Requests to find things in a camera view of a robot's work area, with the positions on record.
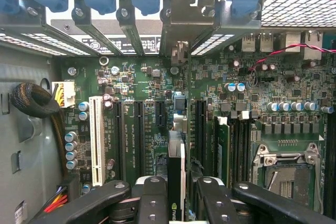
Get black RAM slot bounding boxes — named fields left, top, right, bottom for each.
left=238, top=111, right=246, bottom=183
left=323, top=111, right=336, bottom=221
left=230, top=118, right=239, bottom=184
left=245, top=118, right=253, bottom=180

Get long black expansion slot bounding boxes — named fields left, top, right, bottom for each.
left=112, top=100, right=126, bottom=182
left=194, top=99, right=207, bottom=173

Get socket locking lever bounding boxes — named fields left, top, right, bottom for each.
left=263, top=154, right=303, bottom=166

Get CPU socket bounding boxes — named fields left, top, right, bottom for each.
left=251, top=142, right=323, bottom=209

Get white PCI expansion slot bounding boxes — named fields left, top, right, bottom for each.
left=88, top=95, right=107, bottom=187

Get short black expansion slot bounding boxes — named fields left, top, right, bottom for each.
left=154, top=100, right=166, bottom=128

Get green motherboard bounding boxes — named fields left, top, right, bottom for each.
left=54, top=31, right=336, bottom=224

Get white power connector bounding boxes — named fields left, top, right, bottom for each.
left=51, top=81, right=77, bottom=109

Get open black PC case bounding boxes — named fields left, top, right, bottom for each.
left=0, top=0, right=336, bottom=224

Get metal USB port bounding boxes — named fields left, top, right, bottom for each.
left=240, top=34, right=257, bottom=52
left=259, top=34, right=274, bottom=52

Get tall metal rear port housing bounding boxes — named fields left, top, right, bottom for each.
left=302, top=30, right=324, bottom=61

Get main power connector coloured wires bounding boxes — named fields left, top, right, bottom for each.
left=43, top=174, right=81, bottom=214

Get black sleeved cable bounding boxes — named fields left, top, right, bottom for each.
left=9, top=81, right=69, bottom=179

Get red black twisted wire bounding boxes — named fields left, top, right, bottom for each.
left=248, top=42, right=336, bottom=88

